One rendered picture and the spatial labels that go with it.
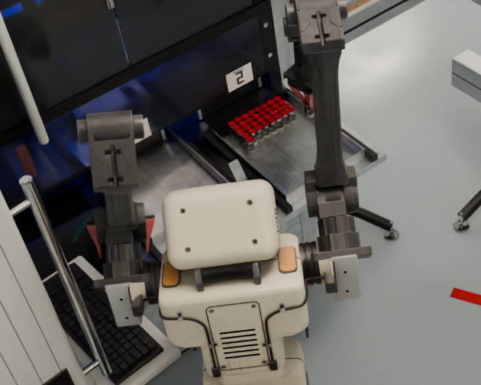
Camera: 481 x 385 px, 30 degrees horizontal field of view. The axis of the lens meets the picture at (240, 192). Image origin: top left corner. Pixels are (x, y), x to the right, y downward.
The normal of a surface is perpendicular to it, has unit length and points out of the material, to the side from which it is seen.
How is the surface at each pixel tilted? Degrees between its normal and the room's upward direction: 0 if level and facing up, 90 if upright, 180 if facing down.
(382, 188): 0
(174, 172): 0
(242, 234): 47
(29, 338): 90
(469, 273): 0
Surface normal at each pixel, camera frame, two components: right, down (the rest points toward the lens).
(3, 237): 0.64, 0.47
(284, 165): -0.14, -0.71
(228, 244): -0.07, 0.03
